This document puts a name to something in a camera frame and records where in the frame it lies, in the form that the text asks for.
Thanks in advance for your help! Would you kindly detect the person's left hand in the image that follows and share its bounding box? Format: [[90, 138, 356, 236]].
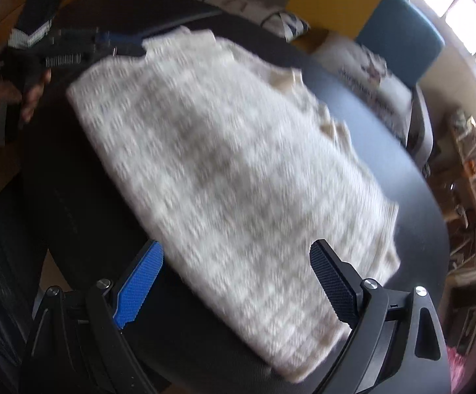
[[18, 70, 52, 123]]

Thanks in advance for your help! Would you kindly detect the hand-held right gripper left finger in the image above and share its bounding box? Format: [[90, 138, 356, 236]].
[[18, 240, 164, 394]]

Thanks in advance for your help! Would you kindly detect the cream knit sweater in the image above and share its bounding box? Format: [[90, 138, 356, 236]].
[[66, 27, 400, 382]]

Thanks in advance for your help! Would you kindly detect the white framed window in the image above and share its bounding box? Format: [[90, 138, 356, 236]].
[[416, 0, 476, 85]]

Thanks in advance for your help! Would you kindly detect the triangle pattern pillow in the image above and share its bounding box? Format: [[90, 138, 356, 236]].
[[205, 0, 310, 42]]

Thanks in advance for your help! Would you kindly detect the person's black jacket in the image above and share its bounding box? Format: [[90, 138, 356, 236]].
[[0, 209, 44, 394]]

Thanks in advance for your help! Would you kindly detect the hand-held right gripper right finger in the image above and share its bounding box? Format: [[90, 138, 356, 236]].
[[303, 239, 452, 394]]

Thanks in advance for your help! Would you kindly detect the grey yellow blue sofa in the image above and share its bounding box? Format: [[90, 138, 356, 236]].
[[230, 0, 445, 161]]

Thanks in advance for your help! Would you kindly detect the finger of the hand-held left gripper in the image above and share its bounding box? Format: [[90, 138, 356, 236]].
[[93, 31, 146, 59]]

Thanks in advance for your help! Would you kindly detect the grey deer print pillow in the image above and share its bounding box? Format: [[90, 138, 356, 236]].
[[312, 35, 415, 144]]

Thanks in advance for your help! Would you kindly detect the pink quilt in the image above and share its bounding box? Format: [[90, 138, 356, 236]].
[[446, 345, 470, 394]]

